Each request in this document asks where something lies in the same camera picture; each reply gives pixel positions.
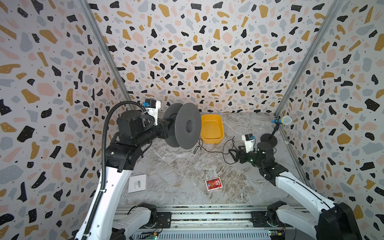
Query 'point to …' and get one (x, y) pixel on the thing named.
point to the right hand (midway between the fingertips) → (232, 146)
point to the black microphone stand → (269, 138)
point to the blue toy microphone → (285, 120)
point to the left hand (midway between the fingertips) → (172, 117)
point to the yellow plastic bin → (212, 129)
